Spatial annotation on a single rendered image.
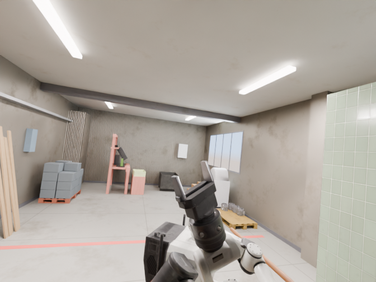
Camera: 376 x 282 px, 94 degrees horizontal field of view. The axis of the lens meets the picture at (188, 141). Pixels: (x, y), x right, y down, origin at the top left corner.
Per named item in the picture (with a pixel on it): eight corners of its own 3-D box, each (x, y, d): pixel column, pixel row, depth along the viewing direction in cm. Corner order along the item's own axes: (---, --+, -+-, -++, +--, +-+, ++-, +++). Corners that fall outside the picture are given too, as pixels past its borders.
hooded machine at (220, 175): (228, 208, 587) (231, 169, 594) (211, 208, 570) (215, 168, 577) (219, 202, 651) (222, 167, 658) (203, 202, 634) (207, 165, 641)
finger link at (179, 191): (179, 175, 43) (186, 199, 43) (172, 175, 45) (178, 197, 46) (174, 178, 42) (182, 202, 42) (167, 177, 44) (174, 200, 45)
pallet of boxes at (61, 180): (55, 192, 567) (60, 159, 573) (80, 193, 587) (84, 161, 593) (37, 203, 465) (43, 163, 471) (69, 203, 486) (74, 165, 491)
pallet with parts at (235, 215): (258, 229, 444) (259, 216, 446) (229, 230, 421) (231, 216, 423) (233, 212, 554) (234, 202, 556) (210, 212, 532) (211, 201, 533)
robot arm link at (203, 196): (168, 198, 47) (181, 238, 48) (192, 204, 40) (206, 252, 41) (200, 178, 55) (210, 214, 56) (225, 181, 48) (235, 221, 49)
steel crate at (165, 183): (173, 187, 835) (175, 172, 839) (178, 192, 743) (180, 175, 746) (156, 186, 813) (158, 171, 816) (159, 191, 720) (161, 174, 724)
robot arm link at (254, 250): (254, 261, 98) (216, 240, 105) (263, 242, 94) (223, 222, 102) (253, 278, 87) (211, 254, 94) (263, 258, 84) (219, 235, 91)
